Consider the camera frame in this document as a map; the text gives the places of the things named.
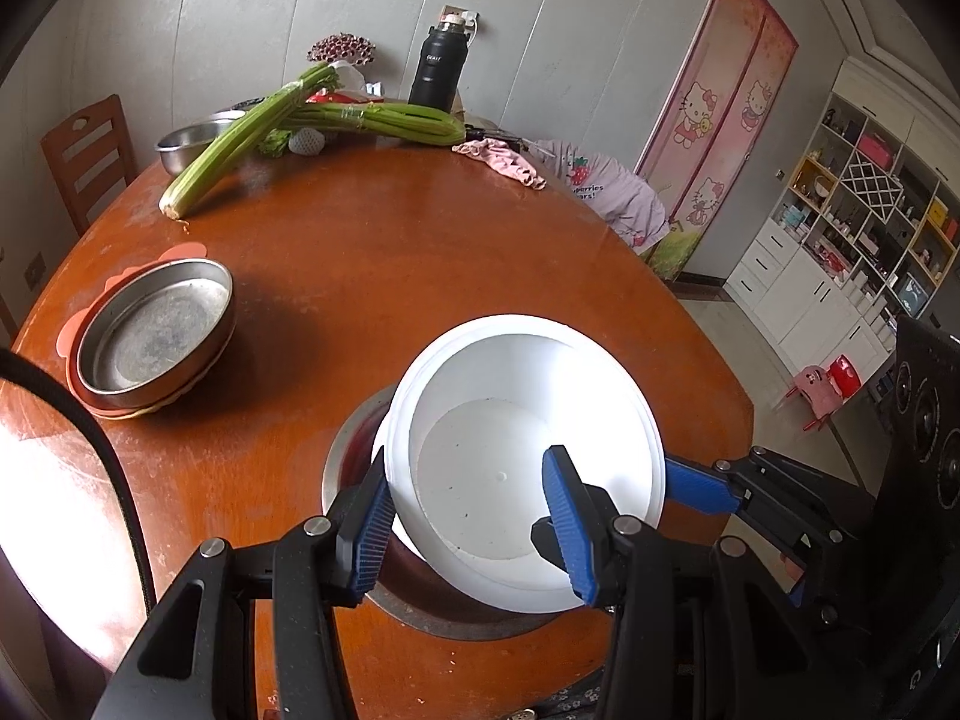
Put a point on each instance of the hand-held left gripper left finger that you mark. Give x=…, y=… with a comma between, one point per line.
x=371, y=540

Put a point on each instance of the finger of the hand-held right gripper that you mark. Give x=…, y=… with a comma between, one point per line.
x=697, y=484

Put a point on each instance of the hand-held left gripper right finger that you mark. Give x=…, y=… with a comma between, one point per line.
x=574, y=555

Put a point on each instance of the large steel bowl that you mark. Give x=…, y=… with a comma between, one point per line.
x=341, y=457

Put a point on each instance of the shallow round steel pan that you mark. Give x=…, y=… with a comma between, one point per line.
x=150, y=330

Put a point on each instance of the dark floral clothing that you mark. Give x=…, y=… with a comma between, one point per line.
x=570, y=701

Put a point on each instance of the pink toy chair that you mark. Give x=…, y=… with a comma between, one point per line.
x=817, y=386

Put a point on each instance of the red plastic stool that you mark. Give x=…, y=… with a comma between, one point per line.
x=846, y=373

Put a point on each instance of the white cabinet shelf unit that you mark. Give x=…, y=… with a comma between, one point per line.
x=787, y=270

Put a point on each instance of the pink printed garment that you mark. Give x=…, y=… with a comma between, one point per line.
x=607, y=195

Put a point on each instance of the pink cloth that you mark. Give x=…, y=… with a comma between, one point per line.
x=502, y=161

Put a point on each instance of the pink cartoon door curtain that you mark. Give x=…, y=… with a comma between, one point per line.
x=720, y=105

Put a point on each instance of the black utensil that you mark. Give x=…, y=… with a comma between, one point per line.
x=495, y=136

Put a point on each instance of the white foam fruit net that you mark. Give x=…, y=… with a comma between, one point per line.
x=306, y=142

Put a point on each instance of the long celery bunch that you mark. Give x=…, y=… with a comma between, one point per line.
x=225, y=150

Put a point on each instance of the wrapped celery bunch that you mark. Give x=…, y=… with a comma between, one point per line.
x=390, y=120

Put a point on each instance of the small steel bowl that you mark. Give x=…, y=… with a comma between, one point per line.
x=184, y=139

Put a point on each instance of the red food package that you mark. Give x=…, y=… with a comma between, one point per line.
x=334, y=97

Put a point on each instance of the wooden slat-back chair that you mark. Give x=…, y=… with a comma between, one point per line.
x=90, y=157

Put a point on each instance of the black thermos bottle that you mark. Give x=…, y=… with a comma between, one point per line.
x=435, y=67

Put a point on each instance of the white wall socket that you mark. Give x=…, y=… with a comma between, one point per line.
x=459, y=13

